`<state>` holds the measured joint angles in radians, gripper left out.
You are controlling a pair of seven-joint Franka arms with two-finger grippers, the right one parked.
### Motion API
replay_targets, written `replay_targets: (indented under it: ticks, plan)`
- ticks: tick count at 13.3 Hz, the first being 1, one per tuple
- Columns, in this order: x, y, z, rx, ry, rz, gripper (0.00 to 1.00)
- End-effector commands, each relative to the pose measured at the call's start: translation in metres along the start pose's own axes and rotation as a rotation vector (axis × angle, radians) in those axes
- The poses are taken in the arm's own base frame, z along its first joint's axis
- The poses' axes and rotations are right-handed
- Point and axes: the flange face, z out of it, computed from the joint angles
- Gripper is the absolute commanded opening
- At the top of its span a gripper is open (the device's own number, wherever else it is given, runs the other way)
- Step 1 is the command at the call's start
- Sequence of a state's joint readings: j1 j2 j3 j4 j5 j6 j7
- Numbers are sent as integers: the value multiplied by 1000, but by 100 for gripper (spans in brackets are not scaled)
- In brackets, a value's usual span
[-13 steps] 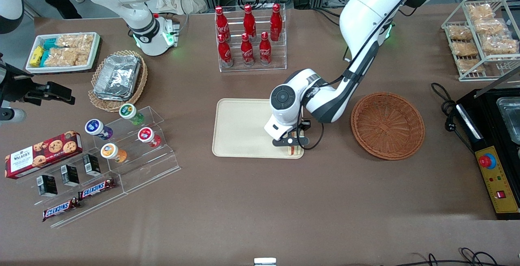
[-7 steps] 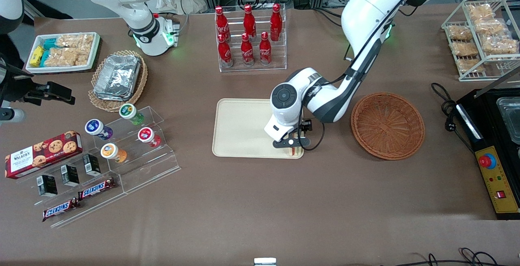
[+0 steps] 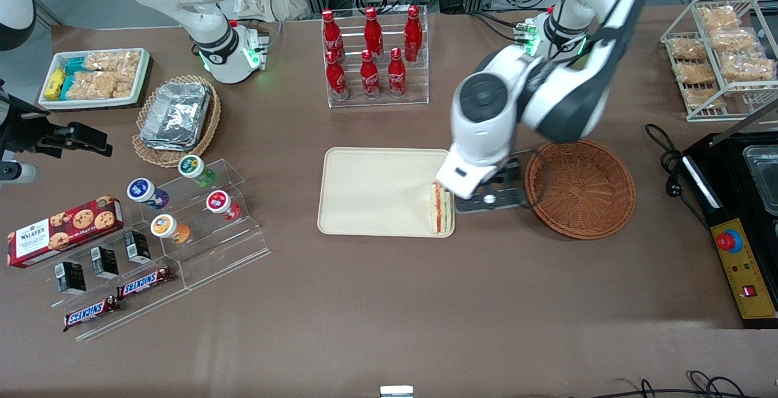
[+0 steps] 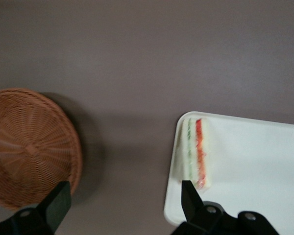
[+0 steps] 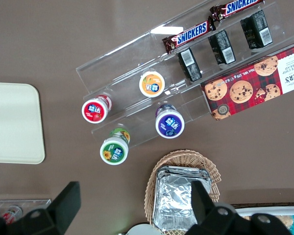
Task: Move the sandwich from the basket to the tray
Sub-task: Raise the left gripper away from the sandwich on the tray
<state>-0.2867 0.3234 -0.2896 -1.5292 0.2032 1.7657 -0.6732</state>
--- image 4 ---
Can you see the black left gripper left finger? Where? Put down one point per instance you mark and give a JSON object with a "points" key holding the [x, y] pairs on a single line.
{"points": [[57, 208]]}

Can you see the beige plastic tray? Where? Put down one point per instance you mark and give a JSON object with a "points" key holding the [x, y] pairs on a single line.
{"points": [[247, 171]]}

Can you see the triangular sandwich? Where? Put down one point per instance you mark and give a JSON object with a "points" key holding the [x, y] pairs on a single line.
{"points": [[196, 151]]}

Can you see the round brown wicker basket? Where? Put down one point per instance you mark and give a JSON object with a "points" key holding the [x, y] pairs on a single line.
{"points": [[31, 147]]}

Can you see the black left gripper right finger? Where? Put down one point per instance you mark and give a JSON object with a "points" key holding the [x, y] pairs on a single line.
{"points": [[189, 200]]}

